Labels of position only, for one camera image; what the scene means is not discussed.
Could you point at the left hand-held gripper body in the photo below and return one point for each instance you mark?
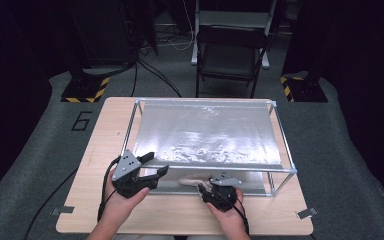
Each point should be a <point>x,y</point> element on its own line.
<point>126,166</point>

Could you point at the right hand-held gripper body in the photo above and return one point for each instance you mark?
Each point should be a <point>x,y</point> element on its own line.
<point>223,198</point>

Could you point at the two-tier metal frame rack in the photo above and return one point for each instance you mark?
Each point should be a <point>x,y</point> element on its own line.
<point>210,133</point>

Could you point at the person's right hand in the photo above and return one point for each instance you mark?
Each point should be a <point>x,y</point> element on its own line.
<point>231,221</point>

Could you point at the person's left hand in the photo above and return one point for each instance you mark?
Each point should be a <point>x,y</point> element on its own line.
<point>120,206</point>

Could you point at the grey tape strip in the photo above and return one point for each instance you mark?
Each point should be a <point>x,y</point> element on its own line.
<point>306,213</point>
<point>63,210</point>

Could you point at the black stand base striped edge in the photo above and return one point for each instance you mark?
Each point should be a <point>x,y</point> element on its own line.
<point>306,90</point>
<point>83,88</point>

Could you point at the black folding chair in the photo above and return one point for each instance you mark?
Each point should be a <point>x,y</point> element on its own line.
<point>233,18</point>
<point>230,60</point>

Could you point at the black equipment cabinet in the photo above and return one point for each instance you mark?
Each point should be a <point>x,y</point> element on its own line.
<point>103,33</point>

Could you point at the black curtain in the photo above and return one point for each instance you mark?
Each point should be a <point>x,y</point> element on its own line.
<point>13,83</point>
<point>363,66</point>

